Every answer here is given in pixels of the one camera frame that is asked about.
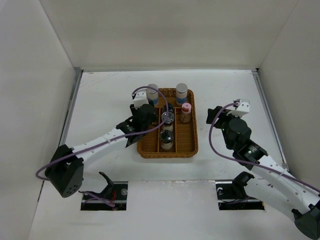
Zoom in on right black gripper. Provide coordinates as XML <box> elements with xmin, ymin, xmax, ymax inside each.
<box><xmin>206</xmin><ymin>105</ymin><xmax>242</xmax><ymax>150</ymax></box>

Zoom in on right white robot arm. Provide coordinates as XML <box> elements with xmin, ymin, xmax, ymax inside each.
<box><xmin>206</xmin><ymin>102</ymin><xmax>320</xmax><ymax>240</ymax></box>

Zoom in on pink cap shaker bottle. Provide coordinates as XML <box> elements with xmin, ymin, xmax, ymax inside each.
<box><xmin>179</xmin><ymin>102</ymin><xmax>192</xmax><ymax>123</ymax></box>

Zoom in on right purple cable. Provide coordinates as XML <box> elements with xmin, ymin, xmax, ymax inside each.
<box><xmin>208</xmin><ymin>101</ymin><xmax>320</xmax><ymax>195</ymax></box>

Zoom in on brown wicker divided tray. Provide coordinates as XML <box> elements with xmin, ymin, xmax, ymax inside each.
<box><xmin>137</xmin><ymin>88</ymin><xmax>199</xmax><ymax>159</ymax></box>

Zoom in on clear lid black grinder jar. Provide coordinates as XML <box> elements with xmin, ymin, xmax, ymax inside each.
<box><xmin>161</xmin><ymin>111</ymin><xmax>175</xmax><ymax>132</ymax></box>

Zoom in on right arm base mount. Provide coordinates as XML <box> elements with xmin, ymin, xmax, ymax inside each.
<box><xmin>215</xmin><ymin>172</ymin><xmax>265</xmax><ymax>211</ymax></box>

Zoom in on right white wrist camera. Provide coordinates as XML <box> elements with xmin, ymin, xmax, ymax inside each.
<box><xmin>231</xmin><ymin>98</ymin><xmax>251</xmax><ymax>118</ymax></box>

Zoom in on black knob cap spice jar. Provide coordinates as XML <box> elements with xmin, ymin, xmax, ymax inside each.
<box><xmin>159</xmin><ymin>130</ymin><xmax>174</xmax><ymax>151</ymax></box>

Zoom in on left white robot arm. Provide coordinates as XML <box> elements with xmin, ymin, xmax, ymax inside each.
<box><xmin>44</xmin><ymin>104</ymin><xmax>158</xmax><ymax>198</ymax></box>

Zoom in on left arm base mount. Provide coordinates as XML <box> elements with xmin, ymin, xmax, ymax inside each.
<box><xmin>80</xmin><ymin>171</ymin><xmax>129</xmax><ymax>211</ymax></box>

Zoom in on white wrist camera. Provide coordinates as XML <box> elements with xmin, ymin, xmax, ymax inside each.
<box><xmin>132</xmin><ymin>90</ymin><xmax>149</xmax><ymax>110</ymax></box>
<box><xmin>231</xmin><ymin>98</ymin><xmax>251</xmax><ymax>118</ymax></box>

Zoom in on black cap seasoning jar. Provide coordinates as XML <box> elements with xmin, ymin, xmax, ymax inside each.
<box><xmin>162</xmin><ymin>103</ymin><xmax>175</xmax><ymax>113</ymax></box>

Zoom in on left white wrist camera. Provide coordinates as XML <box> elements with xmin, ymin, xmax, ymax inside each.
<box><xmin>132</xmin><ymin>90</ymin><xmax>149</xmax><ymax>110</ymax></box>

